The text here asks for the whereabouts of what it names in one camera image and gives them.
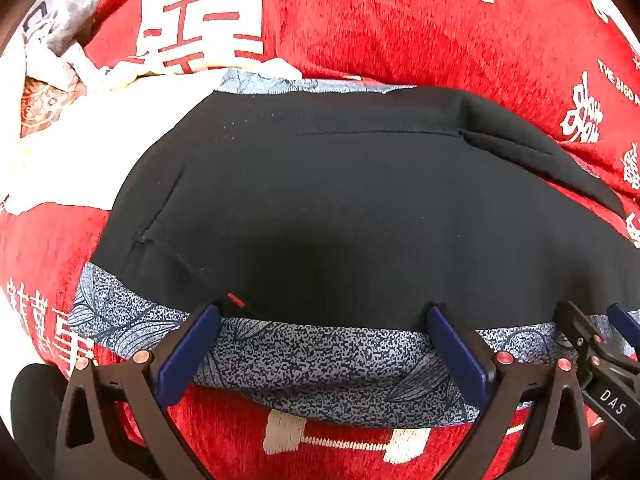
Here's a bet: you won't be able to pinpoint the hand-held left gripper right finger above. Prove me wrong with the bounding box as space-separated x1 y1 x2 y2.
426 303 587 480

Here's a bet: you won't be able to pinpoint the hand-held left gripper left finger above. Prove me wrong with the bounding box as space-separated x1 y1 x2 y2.
54 303 223 480

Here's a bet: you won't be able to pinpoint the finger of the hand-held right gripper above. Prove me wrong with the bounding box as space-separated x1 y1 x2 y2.
606 302 640 357
554 300 605 367

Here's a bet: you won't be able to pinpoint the black pants with patterned lining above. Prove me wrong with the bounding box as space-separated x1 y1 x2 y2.
67 67 637 429

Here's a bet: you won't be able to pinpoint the white cloth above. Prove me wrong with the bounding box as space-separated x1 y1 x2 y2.
0 40 303 217

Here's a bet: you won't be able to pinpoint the red gold patterned cushion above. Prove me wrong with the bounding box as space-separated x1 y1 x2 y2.
19 74 83 140

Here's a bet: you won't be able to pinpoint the red printed sofa cover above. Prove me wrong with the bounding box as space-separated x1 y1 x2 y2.
0 0 640 480

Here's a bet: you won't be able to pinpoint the grey cloth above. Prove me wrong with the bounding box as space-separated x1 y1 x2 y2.
20 0 103 63

